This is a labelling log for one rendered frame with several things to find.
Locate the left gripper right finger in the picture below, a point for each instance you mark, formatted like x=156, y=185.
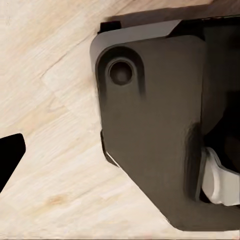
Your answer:
x=232, y=149

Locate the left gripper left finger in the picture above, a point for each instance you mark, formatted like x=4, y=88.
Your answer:
x=12, y=149

